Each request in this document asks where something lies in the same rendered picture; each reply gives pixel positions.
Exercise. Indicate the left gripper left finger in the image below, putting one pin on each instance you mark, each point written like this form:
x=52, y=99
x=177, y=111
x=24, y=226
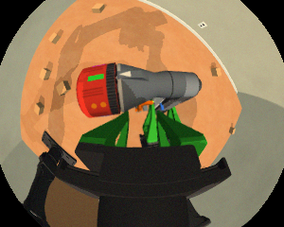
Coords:
x=107, y=133

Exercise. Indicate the small tan block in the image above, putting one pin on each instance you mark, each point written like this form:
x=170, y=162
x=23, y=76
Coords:
x=98, y=8
x=232, y=130
x=39, y=108
x=216, y=72
x=45, y=74
x=54, y=38
x=63, y=88

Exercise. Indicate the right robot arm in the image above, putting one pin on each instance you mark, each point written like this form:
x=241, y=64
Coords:
x=195, y=220

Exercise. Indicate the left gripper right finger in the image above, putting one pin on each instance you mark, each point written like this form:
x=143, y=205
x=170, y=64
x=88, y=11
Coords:
x=178, y=133

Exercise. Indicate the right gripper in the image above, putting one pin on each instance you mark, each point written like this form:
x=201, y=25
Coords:
x=149, y=127

